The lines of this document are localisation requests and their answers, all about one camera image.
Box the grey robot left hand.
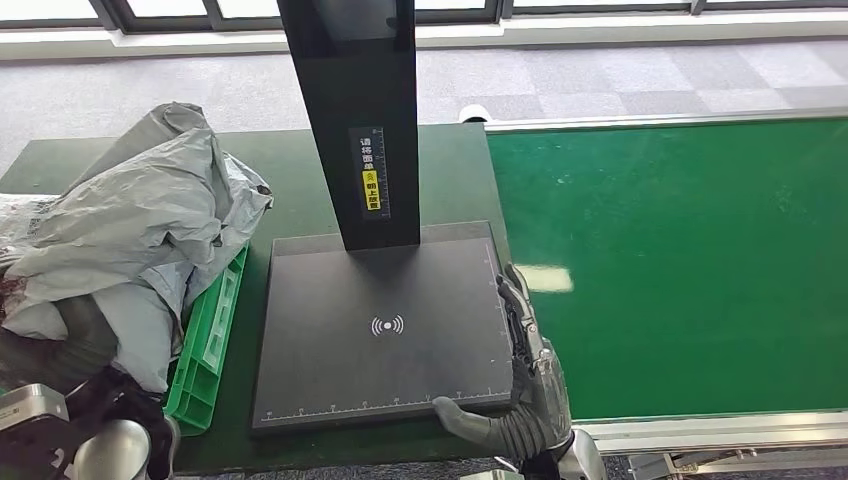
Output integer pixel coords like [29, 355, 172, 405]
[0, 296, 121, 393]

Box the clear plastic hand wrap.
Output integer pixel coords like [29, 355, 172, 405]
[529, 341, 573, 439]

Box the white parcel with QR code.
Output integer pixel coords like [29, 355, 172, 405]
[0, 193, 61, 313]

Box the dark window frame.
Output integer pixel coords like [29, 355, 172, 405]
[0, 0, 848, 34]

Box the black and yellow label sticker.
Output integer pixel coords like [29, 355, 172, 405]
[349, 127, 393, 222]

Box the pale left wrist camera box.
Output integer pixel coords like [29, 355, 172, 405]
[0, 382, 84, 480]

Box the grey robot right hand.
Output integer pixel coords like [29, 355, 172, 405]
[432, 263, 573, 446]

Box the black inbound scanner machine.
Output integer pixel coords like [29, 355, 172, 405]
[250, 0, 525, 437]

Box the green conveyor belt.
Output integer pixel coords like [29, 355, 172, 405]
[488, 117, 848, 423]

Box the aluminium conveyor frame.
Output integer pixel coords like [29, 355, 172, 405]
[482, 104, 848, 480]

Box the green plastic crate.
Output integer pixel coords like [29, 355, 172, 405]
[163, 243, 252, 438]

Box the white parcel with red print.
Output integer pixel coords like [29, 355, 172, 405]
[185, 153, 275, 313]
[0, 125, 231, 396]

